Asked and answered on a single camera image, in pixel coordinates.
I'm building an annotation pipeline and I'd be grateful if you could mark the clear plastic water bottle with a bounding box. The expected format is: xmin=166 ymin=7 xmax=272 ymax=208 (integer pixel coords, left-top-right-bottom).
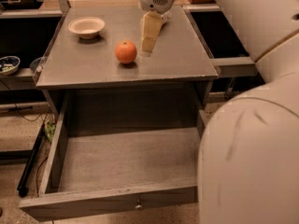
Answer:
xmin=162 ymin=11 xmax=170 ymax=24

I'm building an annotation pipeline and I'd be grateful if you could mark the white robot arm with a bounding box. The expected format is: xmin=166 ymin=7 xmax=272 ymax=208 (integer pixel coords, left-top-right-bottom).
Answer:
xmin=197 ymin=0 xmax=299 ymax=224

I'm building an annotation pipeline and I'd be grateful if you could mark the orange fruit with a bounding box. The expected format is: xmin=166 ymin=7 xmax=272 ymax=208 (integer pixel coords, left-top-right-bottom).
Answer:
xmin=115 ymin=40 xmax=137 ymax=64

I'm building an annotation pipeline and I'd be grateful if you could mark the black floor bar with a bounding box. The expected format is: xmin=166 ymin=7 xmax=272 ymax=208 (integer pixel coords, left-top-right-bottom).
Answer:
xmin=17 ymin=124 xmax=44 ymax=198

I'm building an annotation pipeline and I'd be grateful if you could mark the metal drawer knob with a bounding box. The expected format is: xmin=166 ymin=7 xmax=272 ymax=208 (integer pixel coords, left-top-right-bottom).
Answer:
xmin=135 ymin=199 xmax=143 ymax=211

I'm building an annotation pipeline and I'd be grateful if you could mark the grey side shelf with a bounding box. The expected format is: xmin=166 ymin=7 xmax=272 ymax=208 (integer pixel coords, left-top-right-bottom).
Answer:
xmin=211 ymin=57 xmax=257 ymax=77

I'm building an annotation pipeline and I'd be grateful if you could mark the blue patterned bowl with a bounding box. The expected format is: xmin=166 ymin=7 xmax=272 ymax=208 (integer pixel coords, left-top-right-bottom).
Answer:
xmin=0 ymin=56 xmax=21 ymax=76

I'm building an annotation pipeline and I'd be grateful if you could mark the white paper bowl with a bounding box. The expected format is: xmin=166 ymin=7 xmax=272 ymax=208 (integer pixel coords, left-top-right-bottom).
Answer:
xmin=68 ymin=17 xmax=106 ymax=39

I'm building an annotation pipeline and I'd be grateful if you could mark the grey wooden cabinet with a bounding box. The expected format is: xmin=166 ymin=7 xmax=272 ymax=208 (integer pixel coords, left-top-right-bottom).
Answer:
xmin=36 ymin=7 xmax=217 ymax=118

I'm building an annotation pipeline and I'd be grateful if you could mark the clear plastic container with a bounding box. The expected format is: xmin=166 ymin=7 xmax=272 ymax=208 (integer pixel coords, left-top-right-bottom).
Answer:
xmin=29 ymin=57 xmax=47 ymax=82

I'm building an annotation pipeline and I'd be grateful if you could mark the open grey top drawer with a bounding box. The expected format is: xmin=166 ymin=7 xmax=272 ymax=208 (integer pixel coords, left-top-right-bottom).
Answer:
xmin=20 ymin=98 xmax=200 ymax=221

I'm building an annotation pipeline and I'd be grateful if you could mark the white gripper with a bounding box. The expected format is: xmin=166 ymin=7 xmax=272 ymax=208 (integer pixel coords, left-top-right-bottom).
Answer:
xmin=139 ymin=0 xmax=175 ymax=57

